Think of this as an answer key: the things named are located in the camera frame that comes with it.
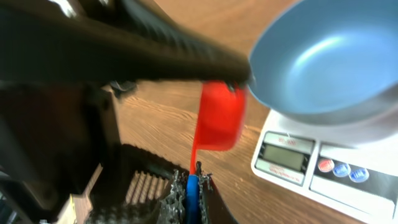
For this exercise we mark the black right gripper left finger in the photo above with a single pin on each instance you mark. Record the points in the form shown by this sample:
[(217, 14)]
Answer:
[(138, 187)]

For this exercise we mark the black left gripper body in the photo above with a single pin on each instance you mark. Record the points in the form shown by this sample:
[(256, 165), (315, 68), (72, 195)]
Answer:
[(53, 137)]

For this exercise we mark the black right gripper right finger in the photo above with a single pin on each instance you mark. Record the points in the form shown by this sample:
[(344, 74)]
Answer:
[(212, 208)]

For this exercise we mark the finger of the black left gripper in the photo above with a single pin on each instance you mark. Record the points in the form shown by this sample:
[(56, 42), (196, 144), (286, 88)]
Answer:
[(118, 41)]

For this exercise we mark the red measuring scoop blue handle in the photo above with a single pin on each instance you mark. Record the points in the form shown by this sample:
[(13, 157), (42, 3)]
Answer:
[(218, 128)]

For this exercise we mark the white digital kitchen scale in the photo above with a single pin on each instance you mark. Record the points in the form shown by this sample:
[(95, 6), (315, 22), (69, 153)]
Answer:
[(350, 168)]

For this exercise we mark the blue plastic bowl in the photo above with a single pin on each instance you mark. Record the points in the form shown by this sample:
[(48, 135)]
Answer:
[(328, 61)]

